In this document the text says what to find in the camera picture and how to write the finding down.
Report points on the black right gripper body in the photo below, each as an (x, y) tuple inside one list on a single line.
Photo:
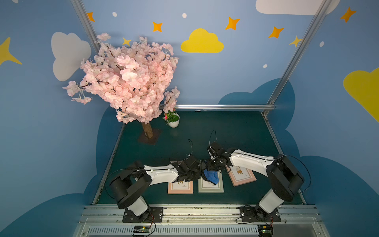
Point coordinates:
[(213, 165)]

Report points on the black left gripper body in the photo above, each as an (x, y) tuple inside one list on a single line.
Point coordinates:
[(196, 169)]

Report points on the blue black-edged cloth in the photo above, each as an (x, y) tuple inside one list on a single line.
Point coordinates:
[(210, 176)]

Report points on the grey-green picture frame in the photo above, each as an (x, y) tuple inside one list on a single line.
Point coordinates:
[(207, 187)]

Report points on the pink picture frame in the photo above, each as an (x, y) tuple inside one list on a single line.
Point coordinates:
[(240, 175), (180, 188)]

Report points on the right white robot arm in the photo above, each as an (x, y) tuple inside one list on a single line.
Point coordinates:
[(283, 176)]

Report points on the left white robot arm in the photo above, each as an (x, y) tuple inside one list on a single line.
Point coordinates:
[(129, 185)]

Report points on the white pot with plant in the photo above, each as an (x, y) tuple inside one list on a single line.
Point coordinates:
[(172, 119)]

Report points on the pink blossom artificial tree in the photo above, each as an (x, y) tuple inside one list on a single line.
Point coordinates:
[(134, 80)]

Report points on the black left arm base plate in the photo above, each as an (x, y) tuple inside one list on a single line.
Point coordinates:
[(154, 214)]

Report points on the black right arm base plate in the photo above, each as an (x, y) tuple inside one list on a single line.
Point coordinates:
[(249, 214)]

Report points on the aluminium mounting rail front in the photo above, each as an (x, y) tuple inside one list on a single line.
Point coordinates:
[(214, 220)]

